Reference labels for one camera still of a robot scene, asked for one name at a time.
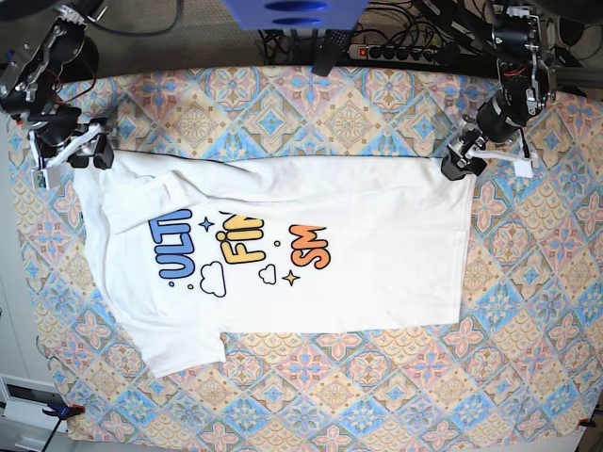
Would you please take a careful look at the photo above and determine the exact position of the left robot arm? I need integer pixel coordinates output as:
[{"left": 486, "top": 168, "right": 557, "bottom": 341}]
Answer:
[{"left": 441, "top": 1, "right": 556, "bottom": 181}]

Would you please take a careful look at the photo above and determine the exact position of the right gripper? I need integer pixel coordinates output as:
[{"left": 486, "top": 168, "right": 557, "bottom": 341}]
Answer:
[{"left": 28, "top": 121, "right": 114, "bottom": 170}]

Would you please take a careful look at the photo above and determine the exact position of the white printed T-shirt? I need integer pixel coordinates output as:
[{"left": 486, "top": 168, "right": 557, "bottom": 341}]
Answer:
[{"left": 73, "top": 151, "right": 475, "bottom": 377}]

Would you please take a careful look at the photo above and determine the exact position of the black camera mount strap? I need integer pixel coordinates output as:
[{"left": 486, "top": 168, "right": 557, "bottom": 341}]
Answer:
[{"left": 311, "top": 28, "right": 353, "bottom": 76}]

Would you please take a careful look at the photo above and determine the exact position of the table clamp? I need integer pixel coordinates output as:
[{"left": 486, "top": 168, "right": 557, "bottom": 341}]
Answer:
[
  {"left": 42, "top": 404, "right": 86, "bottom": 421},
  {"left": 579, "top": 419, "right": 596, "bottom": 428}
]

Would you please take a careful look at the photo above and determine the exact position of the white cabinet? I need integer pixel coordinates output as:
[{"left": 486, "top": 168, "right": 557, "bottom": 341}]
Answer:
[{"left": 1, "top": 374, "right": 64, "bottom": 430}]

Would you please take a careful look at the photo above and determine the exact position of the blue plastic box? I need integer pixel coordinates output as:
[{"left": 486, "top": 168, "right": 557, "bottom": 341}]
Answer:
[{"left": 223, "top": 0, "right": 368, "bottom": 30}]

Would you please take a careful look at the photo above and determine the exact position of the right table clamp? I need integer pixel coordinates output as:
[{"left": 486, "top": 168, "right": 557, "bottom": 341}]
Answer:
[{"left": 579, "top": 419, "right": 596, "bottom": 428}]

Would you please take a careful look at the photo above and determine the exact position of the white power strip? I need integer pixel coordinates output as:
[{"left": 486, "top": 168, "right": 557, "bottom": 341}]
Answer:
[{"left": 348, "top": 44, "right": 437, "bottom": 64}]

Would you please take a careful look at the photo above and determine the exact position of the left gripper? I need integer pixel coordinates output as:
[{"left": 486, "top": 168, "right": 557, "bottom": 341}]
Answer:
[{"left": 441, "top": 122, "right": 487, "bottom": 181}]

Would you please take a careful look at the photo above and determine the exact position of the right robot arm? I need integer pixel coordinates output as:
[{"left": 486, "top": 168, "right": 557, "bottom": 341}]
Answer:
[{"left": 1, "top": 1, "right": 114, "bottom": 170}]

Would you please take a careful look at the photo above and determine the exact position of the left table clamp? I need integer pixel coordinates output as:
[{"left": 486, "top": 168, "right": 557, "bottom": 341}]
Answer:
[{"left": 42, "top": 404, "right": 86, "bottom": 421}]

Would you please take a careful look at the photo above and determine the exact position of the patterned colourful tablecloth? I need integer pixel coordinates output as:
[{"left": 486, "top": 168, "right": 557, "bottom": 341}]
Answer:
[{"left": 3, "top": 67, "right": 602, "bottom": 451}]

